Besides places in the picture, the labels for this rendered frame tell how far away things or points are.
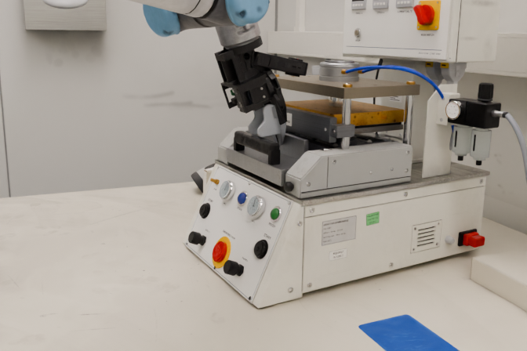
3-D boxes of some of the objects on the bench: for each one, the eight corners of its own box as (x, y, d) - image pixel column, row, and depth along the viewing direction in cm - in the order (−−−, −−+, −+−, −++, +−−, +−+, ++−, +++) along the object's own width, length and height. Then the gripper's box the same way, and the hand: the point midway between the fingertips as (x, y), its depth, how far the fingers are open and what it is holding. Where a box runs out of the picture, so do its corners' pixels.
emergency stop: (216, 258, 109) (223, 240, 109) (224, 266, 105) (233, 247, 105) (208, 257, 108) (216, 237, 108) (217, 264, 104) (226, 244, 104)
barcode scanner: (253, 182, 171) (253, 157, 170) (263, 189, 164) (263, 163, 163) (188, 188, 164) (188, 162, 162) (195, 196, 157) (195, 168, 155)
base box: (373, 209, 147) (376, 145, 143) (492, 259, 115) (501, 179, 112) (182, 244, 121) (181, 167, 118) (268, 320, 89) (270, 218, 86)
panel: (185, 244, 119) (219, 164, 120) (252, 303, 94) (294, 201, 94) (177, 243, 118) (211, 161, 119) (242, 302, 93) (285, 197, 93)
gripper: (207, 51, 102) (241, 153, 110) (229, 52, 94) (264, 163, 102) (246, 35, 105) (277, 135, 113) (270, 35, 98) (302, 143, 106)
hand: (281, 137), depth 108 cm, fingers closed, pressing on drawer
